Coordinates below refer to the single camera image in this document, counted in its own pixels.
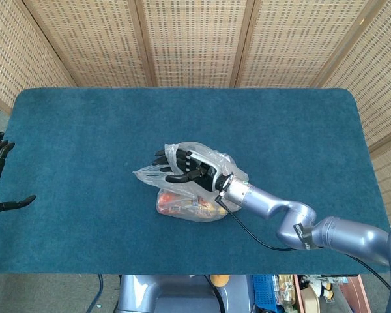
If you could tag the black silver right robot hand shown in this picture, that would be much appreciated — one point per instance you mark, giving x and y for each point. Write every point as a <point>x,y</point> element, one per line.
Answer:
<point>205,172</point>

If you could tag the clear plastic bag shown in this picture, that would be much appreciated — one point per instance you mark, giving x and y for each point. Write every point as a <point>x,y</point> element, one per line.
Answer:
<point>182,202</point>

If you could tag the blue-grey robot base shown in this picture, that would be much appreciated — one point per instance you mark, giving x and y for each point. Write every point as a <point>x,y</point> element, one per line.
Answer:
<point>143,293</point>

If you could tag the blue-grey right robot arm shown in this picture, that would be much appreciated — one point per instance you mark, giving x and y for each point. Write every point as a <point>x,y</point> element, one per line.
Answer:
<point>296,221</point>

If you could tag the red snack packet with barcode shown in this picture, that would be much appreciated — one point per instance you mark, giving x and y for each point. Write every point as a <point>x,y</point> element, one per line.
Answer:
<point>166,199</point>

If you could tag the blue carpet table mat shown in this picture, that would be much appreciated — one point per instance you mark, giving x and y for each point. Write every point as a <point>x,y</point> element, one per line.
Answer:
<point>84,146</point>

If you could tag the yellow orange round object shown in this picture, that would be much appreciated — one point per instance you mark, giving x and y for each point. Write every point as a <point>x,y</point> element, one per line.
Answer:
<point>220,279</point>

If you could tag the blue plastic basket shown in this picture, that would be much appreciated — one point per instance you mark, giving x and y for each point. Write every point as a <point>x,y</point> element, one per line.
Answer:
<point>264,288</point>

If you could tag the woven bamboo folding screen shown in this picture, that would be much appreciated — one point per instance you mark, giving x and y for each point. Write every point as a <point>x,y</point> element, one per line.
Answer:
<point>195,42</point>

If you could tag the clear jar with contents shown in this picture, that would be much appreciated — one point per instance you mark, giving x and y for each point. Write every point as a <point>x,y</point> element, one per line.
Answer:
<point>285,290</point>

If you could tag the white plush toy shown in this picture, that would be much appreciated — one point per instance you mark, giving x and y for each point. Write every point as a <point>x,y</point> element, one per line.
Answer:
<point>319,285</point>

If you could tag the beige rounded container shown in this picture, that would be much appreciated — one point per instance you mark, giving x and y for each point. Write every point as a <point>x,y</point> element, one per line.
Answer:
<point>309,301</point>

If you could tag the reddish brown storage box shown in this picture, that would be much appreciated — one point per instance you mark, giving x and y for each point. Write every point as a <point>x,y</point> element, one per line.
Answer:
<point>358,296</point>

